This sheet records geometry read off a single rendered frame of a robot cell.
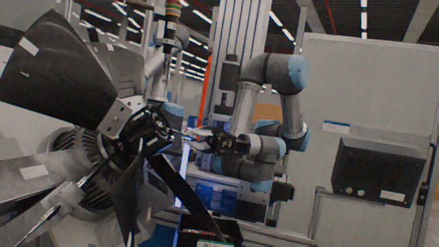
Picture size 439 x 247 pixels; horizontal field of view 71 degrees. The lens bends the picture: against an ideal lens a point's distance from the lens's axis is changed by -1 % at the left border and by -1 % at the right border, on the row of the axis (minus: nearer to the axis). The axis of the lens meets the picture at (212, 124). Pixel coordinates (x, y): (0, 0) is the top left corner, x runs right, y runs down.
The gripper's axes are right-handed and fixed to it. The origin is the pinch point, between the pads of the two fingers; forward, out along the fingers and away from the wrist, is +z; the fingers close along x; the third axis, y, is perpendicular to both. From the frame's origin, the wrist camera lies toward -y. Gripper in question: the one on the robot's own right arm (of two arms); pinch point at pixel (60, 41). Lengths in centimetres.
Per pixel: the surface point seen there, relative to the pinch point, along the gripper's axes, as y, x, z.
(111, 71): 4, -54, 7
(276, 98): 14, 423, -942
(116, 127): 16, -72, 14
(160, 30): -10, -63, 1
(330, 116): 4, -47, -194
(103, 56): 0.6, -48.7, 7.5
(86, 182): 25, -81, 24
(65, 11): -13.6, 18.9, -7.4
